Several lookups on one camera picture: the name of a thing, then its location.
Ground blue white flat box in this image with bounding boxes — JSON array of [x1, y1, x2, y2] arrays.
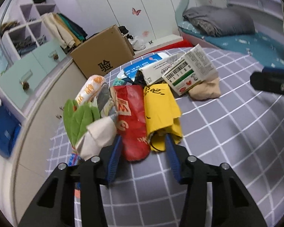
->
[[112, 52, 168, 86]]

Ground blue bag under shelf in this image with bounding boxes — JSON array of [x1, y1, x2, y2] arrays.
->
[[0, 106, 21, 158]]

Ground beige crumpled sock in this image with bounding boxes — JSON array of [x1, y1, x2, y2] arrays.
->
[[188, 78, 221, 100]]

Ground mint green drawer cabinet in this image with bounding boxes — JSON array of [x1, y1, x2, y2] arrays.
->
[[0, 39, 66, 109]]

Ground orange white snack bag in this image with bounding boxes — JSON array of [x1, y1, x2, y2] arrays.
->
[[75, 75, 115, 117]]

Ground grey checkered table cloth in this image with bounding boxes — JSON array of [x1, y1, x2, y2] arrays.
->
[[45, 47, 284, 227]]

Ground folded grey blanket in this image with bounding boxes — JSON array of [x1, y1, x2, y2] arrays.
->
[[183, 6, 255, 37]]

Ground long white medicine box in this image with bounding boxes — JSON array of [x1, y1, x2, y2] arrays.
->
[[134, 52, 184, 86]]

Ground red snack bag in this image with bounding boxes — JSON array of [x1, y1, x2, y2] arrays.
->
[[110, 85, 150, 162]]

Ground white green watermelon frost box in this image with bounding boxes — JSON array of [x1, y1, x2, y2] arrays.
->
[[162, 45, 218, 96]]

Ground teal quilted bed mattress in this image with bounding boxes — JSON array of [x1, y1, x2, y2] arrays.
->
[[178, 21, 284, 69]]

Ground large brown cardboard box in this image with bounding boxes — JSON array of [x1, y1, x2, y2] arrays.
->
[[71, 25, 134, 78]]

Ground white wardrobe with butterflies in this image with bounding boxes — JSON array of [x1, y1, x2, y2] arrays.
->
[[76, 0, 179, 42]]

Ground green and white snack bag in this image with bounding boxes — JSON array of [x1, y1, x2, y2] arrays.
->
[[63, 100, 118, 160]]

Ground red covered bench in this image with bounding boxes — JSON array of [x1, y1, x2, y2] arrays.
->
[[134, 40, 193, 58]]

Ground yellow snack bag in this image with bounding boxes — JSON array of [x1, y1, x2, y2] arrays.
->
[[144, 84, 183, 152]]

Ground hanging clothes bundle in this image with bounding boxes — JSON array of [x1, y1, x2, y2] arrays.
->
[[41, 12, 87, 50]]

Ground white cubby shelf unit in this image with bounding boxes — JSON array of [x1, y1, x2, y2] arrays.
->
[[1, 0, 59, 62]]

